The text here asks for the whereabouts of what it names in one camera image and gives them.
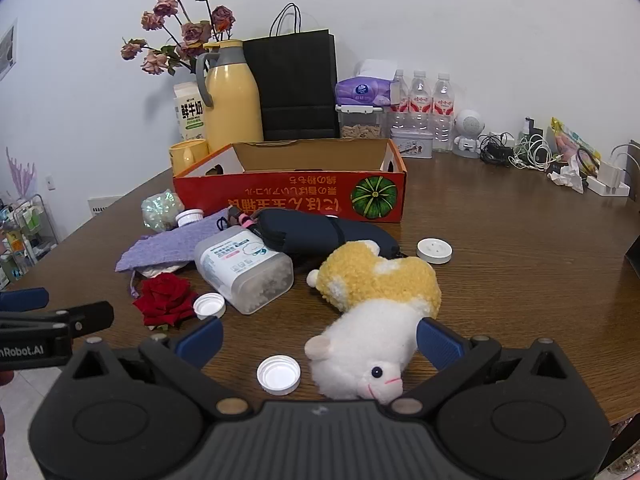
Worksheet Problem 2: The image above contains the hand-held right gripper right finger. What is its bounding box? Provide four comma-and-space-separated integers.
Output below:
392, 316, 581, 419

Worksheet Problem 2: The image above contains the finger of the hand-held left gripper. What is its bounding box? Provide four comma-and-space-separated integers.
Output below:
0, 301, 115, 338
0, 287, 49, 311

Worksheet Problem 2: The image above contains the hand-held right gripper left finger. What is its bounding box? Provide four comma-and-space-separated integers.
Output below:
60, 316, 248, 422

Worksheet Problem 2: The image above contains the small white bottle cap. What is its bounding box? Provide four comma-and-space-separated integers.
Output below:
193, 292, 227, 320

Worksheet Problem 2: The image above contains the red artificial rose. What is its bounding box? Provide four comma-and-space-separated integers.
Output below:
132, 272, 200, 332

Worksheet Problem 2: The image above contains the yellow white plush toy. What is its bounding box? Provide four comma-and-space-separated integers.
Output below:
305, 241, 442, 402

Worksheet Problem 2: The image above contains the white cloth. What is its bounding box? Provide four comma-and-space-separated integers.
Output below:
131, 260, 196, 281

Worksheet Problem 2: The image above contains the clear plastic jar white label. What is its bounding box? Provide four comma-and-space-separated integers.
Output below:
194, 225, 295, 316

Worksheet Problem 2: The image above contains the large white bottle cap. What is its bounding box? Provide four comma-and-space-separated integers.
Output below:
256, 355, 302, 397

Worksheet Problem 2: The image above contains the white round disc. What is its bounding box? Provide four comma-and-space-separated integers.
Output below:
416, 237, 453, 265

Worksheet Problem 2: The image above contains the purple knitted cloth pouch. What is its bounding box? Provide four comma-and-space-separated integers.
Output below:
115, 210, 236, 301

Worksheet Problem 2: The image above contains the iridescent plastic bag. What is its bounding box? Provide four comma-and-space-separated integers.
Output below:
141, 189, 186, 233

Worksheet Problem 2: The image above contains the braided cable with pink tie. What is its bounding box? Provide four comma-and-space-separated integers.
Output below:
220, 204, 261, 233

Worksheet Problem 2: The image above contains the dark blue pouch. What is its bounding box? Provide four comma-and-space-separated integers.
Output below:
250, 208, 401, 261

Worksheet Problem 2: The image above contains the red pumpkin print cardboard box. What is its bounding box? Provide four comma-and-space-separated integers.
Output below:
172, 138, 407, 223

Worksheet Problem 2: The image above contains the storage cart with items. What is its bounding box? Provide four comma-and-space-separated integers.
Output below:
0, 194, 59, 286

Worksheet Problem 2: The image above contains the white flat box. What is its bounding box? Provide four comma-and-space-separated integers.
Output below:
87, 195, 124, 217

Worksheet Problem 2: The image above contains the yellow mug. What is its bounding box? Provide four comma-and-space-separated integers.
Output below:
169, 138, 210, 173

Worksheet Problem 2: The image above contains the white tin box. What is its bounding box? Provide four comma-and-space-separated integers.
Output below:
390, 127, 435, 160

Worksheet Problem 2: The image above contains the crumpled white tissue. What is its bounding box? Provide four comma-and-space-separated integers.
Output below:
546, 160, 586, 195

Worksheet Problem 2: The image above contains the dark brown box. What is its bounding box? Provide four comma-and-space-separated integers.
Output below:
623, 232, 640, 278

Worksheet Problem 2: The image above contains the white robot toy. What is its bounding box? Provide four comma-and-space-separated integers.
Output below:
452, 109, 485, 159

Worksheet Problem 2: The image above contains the white milk carton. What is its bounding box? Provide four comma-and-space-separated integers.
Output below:
173, 81, 208, 142

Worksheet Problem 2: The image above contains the white power strip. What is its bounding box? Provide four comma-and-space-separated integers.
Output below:
586, 174, 631, 197

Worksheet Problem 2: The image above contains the small black device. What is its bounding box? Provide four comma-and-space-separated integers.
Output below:
520, 116, 545, 143

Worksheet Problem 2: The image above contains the clear snack container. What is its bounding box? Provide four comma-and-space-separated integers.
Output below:
336, 103, 390, 139

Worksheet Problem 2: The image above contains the red label water bottle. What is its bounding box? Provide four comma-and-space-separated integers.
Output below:
409, 70, 433, 133
389, 69, 412, 131
431, 72, 457, 153

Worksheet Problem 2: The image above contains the yellow thermos jug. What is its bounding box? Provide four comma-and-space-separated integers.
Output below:
195, 39, 264, 153

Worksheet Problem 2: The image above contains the colourful snack bag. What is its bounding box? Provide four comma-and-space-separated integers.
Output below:
550, 116, 602, 177

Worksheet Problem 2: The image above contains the purple tissue pack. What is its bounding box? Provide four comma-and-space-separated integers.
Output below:
335, 76, 393, 107

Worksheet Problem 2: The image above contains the black paper bag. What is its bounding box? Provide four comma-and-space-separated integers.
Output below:
242, 2, 340, 142

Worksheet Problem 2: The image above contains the dried pink flower bouquet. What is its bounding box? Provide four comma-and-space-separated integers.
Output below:
120, 0, 237, 77

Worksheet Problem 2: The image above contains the purple coral wall decoration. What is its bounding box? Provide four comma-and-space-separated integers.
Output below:
5, 146, 38, 200

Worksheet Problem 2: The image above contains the black cable tangle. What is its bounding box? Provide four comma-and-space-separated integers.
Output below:
477, 131, 518, 166

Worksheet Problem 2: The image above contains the white cable tangle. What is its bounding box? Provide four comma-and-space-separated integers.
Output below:
509, 135, 556, 171

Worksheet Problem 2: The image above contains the white charger with cable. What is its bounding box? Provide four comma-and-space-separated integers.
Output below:
597, 142, 640, 187

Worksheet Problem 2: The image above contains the framed wall picture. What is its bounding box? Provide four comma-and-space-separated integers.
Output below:
0, 19, 19, 82

